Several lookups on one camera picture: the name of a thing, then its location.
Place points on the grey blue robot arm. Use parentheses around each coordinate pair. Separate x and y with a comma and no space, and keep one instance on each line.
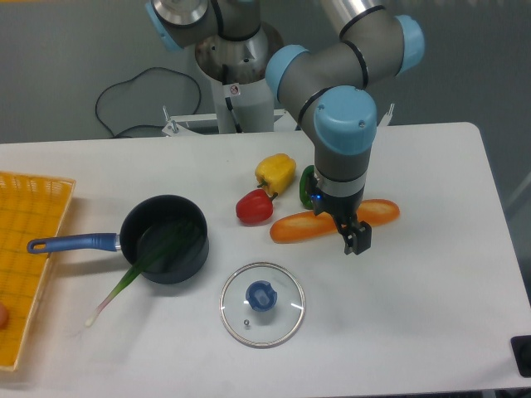
(325,92)

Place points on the black device at table edge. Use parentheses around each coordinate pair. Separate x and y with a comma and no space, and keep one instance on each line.
(521,346)

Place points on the green bell pepper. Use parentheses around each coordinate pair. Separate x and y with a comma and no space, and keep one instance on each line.
(304,196)

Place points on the red bell pepper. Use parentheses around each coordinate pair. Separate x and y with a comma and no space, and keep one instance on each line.
(255,207)

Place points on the yellow woven basket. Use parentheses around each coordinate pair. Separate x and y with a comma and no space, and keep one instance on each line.
(31,206)

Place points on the white table clamp bracket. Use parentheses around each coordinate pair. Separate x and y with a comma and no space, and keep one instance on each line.
(186,122)

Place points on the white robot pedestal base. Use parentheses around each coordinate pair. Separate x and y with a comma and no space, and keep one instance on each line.
(236,71)

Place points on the glass pot lid blue knob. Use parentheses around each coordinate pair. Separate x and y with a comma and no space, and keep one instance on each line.
(262,305)

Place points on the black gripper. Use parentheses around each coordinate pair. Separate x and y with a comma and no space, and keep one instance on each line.
(341,200)

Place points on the dark pot blue handle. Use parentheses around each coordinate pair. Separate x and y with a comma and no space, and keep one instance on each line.
(146,214)

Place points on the green spring onion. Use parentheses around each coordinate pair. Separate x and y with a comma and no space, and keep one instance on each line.
(137,269)

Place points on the yellow bell pepper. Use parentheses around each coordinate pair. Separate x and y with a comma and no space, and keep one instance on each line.
(275,173)

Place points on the orange baguette bread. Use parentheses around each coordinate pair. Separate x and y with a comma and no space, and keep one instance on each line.
(306,225)

